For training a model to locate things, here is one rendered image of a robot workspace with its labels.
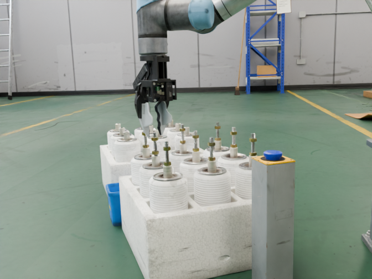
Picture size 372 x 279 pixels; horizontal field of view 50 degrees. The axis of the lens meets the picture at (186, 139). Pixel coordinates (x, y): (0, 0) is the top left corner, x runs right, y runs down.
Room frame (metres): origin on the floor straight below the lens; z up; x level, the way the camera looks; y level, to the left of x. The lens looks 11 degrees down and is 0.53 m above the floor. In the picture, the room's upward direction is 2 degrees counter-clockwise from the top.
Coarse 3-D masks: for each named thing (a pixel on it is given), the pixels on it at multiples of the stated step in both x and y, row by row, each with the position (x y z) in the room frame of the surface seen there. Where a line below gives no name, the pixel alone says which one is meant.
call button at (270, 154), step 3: (270, 150) 0.87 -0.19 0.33; (273, 150) 0.86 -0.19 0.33; (264, 153) 0.85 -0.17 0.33; (267, 153) 0.84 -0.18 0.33; (270, 153) 0.83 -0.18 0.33; (273, 153) 0.83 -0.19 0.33; (276, 153) 0.83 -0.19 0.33; (279, 153) 0.83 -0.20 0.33; (267, 156) 0.84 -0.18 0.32; (270, 156) 0.83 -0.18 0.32; (273, 156) 0.83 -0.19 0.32; (276, 156) 0.83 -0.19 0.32; (279, 156) 0.83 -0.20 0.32; (270, 159) 0.84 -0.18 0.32; (273, 159) 0.83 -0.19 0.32; (276, 159) 0.83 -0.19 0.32
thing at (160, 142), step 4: (148, 140) 1.47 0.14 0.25; (160, 140) 1.46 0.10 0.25; (164, 140) 1.47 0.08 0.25; (168, 140) 1.48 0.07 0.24; (152, 144) 1.46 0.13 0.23; (160, 144) 1.46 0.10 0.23; (152, 148) 1.46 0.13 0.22; (160, 148) 1.46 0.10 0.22; (160, 152) 1.46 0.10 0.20; (164, 152) 1.47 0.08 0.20; (160, 156) 1.46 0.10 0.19; (164, 156) 1.47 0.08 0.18
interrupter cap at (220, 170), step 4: (200, 168) 1.01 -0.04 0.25; (204, 168) 1.01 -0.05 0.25; (216, 168) 1.01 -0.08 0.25; (220, 168) 1.00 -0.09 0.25; (224, 168) 1.00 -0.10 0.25; (200, 172) 0.97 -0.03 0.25; (204, 172) 0.97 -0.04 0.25; (208, 172) 0.98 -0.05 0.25; (216, 172) 0.97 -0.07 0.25; (220, 172) 0.97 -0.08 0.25; (224, 172) 0.97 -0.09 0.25
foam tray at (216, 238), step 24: (120, 192) 1.21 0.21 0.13; (192, 192) 1.04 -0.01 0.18; (144, 216) 0.88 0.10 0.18; (168, 216) 0.87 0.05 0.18; (192, 216) 0.89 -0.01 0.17; (216, 216) 0.91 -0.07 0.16; (240, 216) 0.93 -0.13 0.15; (144, 240) 0.88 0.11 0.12; (168, 240) 0.87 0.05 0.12; (192, 240) 0.89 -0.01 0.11; (216, 240) 0.91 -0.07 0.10; (240, 240) 0.93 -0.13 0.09; (144, 264) 0.90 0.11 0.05; (168, 264) 0.87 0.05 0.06; (192, 264) 0.89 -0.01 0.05; (216, 264) 0.91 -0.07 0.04; (240, 264) 0.93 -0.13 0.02
